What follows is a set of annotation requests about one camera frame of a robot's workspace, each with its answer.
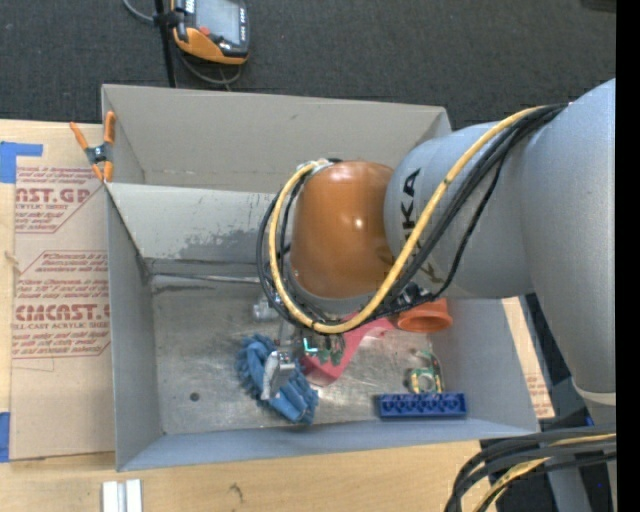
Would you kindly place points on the orange plastic cup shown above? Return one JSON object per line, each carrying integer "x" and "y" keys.
{"x": 425, "y": 316}

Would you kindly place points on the blue flat studded block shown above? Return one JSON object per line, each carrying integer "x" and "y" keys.
{"x": 422, "y": 405}

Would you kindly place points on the brown cardboard board red print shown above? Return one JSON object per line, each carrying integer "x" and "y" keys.
{"x": 60, "y": 390}

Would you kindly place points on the red plastic scoop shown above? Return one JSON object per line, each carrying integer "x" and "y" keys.
{"x": 362, "y": 340}

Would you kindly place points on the clear glass thing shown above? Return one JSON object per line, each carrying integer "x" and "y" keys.
{"x": 262, "y": 309}

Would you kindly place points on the blue fuzzy cloth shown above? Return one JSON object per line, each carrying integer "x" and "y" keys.
{"x": 250, "y": 367}

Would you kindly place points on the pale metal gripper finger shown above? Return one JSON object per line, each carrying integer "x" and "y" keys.
{"x": 284, "y": 372}
{"x": 270, "y": 374}

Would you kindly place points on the grey metal bin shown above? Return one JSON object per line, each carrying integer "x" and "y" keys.
{"x": 200, "y": 345}

